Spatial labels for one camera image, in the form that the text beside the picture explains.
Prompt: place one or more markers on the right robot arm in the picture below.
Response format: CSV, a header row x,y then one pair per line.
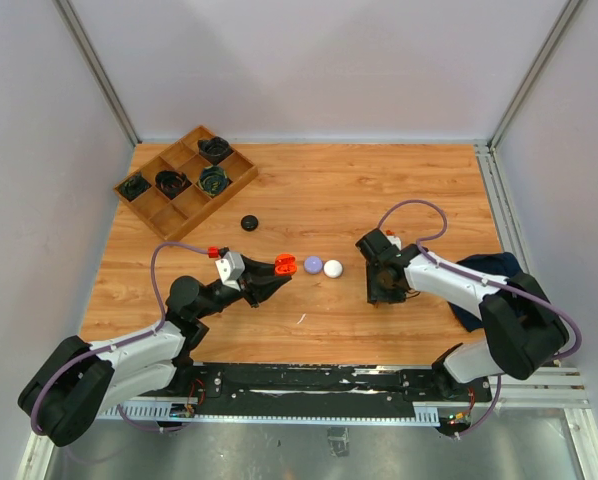
x,y
522,331

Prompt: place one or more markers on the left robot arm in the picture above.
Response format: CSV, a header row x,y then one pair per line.
x,y
80,380

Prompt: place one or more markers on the wooden compartment tray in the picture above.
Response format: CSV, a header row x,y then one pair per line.
x,y
171,220

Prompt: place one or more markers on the purple earbud charging case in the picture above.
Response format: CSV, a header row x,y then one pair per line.
x,y
313,265

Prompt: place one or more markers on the black charging case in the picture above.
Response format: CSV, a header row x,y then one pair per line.
x,y
249,223

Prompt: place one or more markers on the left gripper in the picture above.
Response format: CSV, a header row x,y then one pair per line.
x,y
254,287

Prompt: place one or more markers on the black yellow rolled item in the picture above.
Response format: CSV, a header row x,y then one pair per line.
x,y
213,180

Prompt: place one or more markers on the orange charging case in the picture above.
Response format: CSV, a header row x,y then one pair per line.
x,y
285,265

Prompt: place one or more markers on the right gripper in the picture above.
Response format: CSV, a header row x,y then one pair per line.
x,y
376,294

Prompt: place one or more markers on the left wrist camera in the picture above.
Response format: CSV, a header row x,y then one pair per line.
x,y
230,268

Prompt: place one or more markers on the black green rolled item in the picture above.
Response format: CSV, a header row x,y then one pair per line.
x,y
133,187

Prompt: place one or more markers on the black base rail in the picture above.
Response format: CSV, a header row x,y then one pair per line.
x,y
310,391

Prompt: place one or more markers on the white charging case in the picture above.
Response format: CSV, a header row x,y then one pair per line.
x,y
333,269

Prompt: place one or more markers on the dark blue cloth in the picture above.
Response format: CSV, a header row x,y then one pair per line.
x,y
502,264

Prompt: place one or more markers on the black rolled item top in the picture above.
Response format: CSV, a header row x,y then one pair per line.
x,y
214,150

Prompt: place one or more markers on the black red rolled item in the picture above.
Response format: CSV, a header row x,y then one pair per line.
x,y
171,183

